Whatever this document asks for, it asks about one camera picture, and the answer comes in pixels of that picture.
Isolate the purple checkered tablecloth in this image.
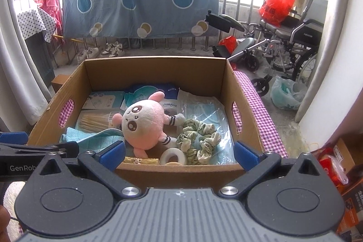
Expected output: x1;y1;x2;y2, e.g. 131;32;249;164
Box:
58;70;289;160

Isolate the white polka-dot cloth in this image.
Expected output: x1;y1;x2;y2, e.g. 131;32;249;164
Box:
17;8;57;43

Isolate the orange printed box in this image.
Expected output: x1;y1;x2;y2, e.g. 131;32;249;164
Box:
336;188;363;235

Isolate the brown cardboard box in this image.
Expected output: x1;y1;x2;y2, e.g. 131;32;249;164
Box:
27;57;265;189

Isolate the black padded armrest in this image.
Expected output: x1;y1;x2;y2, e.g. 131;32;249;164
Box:
206;10;245;33

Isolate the green scrunchie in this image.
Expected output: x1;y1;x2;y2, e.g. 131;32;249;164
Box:
176;119;222;166

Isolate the pink garment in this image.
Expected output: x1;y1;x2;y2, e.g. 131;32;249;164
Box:
34;0;63;33

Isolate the blue face mask pack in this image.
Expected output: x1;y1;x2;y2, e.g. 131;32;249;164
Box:
177;89;236;165

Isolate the white dark sneaker pair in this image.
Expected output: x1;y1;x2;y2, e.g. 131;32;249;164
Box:
100;42;125;58

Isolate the large red plastic bag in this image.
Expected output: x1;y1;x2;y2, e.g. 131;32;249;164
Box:
259;0;295;27

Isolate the round tape roll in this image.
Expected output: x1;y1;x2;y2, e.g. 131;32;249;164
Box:
159;147;188;166

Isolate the small red plastic bag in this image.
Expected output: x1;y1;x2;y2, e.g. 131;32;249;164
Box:
218;36;238;57

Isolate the green white plastic bag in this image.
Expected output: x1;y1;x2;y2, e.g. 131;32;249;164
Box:
271;76;308;111

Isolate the pale blue box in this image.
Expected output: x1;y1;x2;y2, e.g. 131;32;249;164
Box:
82;91;126;111

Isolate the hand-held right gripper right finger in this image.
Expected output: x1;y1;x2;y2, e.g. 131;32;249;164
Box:
217;141;324;200

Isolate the black wheelchair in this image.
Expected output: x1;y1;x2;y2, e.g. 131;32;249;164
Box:
255;0;331;81

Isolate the light blue towel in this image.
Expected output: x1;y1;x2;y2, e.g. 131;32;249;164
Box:
59;127;126;152

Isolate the black cabinet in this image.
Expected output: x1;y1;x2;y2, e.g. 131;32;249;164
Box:
25;31;56;84

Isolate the small wooden stool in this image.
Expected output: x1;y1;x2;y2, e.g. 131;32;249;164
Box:
51;74;70;93

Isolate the bamboo toothpick packet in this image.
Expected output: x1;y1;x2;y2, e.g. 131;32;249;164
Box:
75;111;123;132

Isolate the open brown carton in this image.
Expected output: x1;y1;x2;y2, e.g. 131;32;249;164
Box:
332;138;363;174

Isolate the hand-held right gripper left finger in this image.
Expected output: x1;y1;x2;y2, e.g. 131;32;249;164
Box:
38;141;142;200

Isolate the red snack packet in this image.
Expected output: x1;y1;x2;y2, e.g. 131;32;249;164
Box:
318;147;350;185

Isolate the pink plush toy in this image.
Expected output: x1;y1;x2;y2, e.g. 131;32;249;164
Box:
109;91;186;159

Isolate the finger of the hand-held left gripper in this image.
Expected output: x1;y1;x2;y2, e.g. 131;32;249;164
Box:
0;132;29;144
0;142;79;159

